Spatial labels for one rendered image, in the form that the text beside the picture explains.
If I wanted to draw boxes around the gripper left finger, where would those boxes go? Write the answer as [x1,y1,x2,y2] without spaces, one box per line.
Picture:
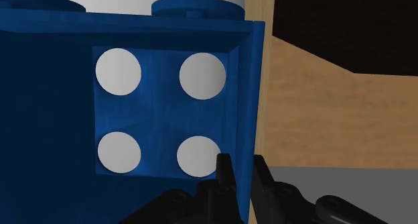
[120,152,245,224]

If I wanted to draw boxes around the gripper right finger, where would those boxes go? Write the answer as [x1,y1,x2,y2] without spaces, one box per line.
[250,154,390,224]

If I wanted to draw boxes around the blue robot stand white dots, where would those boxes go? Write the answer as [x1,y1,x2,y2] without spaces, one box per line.
[0,0,267,224]

